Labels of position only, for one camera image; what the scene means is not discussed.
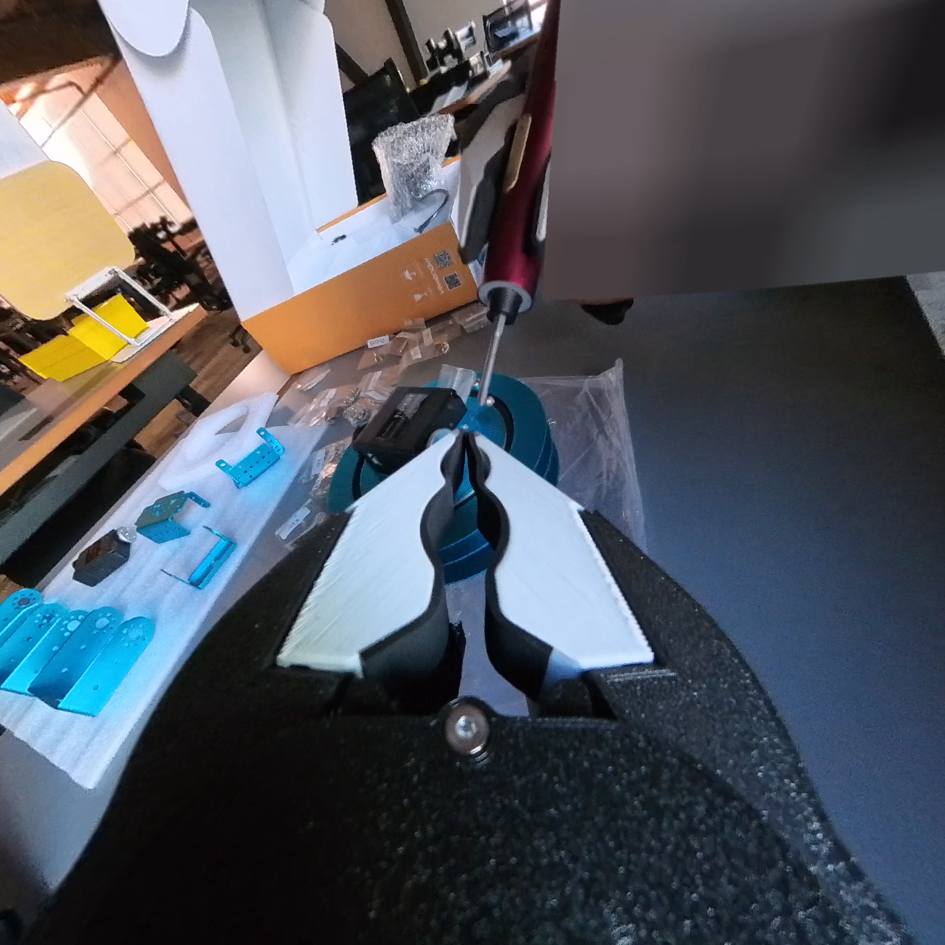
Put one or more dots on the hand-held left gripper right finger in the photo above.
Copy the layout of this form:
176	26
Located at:
568	590

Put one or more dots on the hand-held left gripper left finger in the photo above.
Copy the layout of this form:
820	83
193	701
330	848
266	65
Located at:
354	590

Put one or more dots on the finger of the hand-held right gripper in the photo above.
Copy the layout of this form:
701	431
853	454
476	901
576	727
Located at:
487	148
543	214

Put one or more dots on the red electric screwdriver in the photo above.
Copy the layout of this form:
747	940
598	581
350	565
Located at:
526	221

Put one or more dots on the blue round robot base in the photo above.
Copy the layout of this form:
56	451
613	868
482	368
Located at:
528	413

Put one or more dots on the grey desk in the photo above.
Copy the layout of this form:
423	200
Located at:
775	443

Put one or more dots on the bubble wrap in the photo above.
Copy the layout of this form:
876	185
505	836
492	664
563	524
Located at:
410	155

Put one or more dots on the white foam sheet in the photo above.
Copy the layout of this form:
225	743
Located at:
251	502

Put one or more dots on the clear plastic bag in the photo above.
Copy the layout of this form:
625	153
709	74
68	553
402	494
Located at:
598	443

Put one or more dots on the black servo motor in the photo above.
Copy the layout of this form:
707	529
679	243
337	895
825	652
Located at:
100	561
406	428

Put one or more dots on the pile of small parts bags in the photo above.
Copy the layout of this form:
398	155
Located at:
413	343

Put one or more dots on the white foam block with cutout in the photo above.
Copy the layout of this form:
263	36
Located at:
192	454

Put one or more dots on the white and orange cardboard box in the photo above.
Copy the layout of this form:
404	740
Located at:
243	148

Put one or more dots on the wooden side table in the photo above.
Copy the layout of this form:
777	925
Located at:
88	413

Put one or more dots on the black office chair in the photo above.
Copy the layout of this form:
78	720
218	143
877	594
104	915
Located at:
177	266

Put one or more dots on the yellow bin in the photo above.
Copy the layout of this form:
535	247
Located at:
96	332

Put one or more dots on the pale yellow rounded panel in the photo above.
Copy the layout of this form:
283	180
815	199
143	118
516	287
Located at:
52	236

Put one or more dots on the white board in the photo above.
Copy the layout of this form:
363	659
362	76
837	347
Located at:
15	148

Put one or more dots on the blue angled bracket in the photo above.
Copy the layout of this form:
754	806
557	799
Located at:
214	561

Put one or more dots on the small blue u bracket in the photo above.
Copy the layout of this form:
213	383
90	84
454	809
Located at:
258	461

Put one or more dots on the blue perforated flat bracket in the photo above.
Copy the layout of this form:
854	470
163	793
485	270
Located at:
170	517

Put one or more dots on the long blue bracket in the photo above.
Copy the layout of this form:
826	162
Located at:
88	642
18	616
37	653
122	664

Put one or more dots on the white metal frame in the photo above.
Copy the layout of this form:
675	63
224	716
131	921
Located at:
151	328

